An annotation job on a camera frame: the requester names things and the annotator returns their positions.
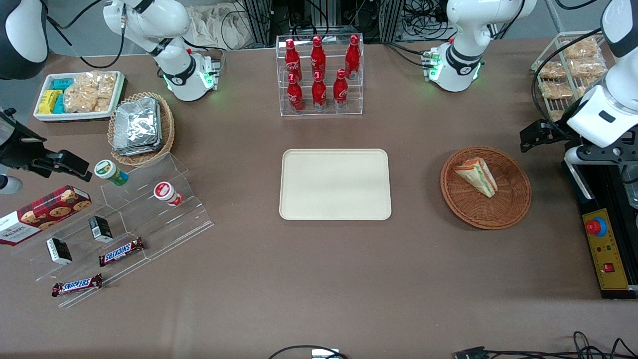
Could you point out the red cola bottle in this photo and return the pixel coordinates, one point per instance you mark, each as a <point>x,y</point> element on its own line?
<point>353,56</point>
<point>290,57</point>
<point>317,56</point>
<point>294,93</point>
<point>340,89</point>
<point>319,91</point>

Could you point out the green lidded snack cup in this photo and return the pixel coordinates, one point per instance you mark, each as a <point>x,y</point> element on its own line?
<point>108,170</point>

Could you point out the black control box yellow panel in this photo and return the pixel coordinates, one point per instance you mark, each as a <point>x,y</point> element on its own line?
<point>605,259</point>

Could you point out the oval light wicker basket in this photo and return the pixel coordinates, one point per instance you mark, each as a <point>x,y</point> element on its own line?
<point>168,127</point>

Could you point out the large clear snack bag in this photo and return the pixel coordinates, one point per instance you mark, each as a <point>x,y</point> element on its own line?
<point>89,92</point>

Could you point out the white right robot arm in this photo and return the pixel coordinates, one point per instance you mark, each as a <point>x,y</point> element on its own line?
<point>174,75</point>

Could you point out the red emergency stop button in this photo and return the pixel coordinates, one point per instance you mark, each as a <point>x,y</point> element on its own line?
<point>594,227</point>

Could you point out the steel pan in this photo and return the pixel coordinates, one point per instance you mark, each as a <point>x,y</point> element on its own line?
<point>632,184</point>

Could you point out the clear bag of fried snacks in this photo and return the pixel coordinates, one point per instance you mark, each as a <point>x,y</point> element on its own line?
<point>588,68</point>
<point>584,91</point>
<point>580,48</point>
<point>556,115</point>
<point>551,70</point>
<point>556,90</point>

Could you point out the aluminium frame post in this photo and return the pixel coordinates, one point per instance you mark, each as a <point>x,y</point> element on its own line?
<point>392,20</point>
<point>258,20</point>

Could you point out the yellow snack pack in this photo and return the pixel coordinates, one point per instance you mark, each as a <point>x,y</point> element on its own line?
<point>48,102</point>

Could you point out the small black box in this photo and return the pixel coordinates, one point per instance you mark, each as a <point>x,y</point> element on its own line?
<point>100,229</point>
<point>59,251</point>

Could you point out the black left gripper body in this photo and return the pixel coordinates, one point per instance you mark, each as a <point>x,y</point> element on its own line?
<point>550,133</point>

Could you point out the clear acrylic bottle rack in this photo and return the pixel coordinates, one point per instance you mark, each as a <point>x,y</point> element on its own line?
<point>329,112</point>

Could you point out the small white device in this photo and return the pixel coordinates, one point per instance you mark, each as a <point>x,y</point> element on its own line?
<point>325,354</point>

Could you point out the Snickers chocolate bar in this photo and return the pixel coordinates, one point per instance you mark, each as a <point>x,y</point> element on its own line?
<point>121,252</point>
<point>77,285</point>

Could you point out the round brown wicker basket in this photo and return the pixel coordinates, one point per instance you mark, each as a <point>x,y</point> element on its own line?
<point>511,197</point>

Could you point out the grey metal pole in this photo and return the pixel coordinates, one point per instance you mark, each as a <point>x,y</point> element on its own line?
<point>553,14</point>

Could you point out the teal snack pack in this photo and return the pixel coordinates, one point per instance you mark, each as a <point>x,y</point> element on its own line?
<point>59,104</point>
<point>62,84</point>

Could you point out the white rectangular plastic bin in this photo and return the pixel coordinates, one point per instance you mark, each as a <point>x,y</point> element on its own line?
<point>45,117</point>

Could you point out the black plug connector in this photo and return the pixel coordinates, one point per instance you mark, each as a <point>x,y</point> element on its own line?
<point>469,353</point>

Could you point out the red tartan cookie box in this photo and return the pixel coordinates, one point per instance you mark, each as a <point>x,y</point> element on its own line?
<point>40,214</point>

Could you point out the triangle sandwich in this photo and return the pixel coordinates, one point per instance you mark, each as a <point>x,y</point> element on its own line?
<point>477,175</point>

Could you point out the clear acrylic step display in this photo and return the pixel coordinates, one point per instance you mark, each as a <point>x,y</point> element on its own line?
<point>149,229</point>

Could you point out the red lidded snack cup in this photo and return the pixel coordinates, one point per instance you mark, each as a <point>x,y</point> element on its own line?
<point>165,192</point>

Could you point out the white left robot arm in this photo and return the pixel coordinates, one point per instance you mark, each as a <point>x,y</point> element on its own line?
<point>463,50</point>

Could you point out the silver foil pack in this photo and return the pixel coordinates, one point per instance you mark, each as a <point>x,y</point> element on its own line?
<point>137,122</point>
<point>137,151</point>

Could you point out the beige plastic tray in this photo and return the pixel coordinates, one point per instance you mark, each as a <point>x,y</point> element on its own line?
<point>334,184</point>

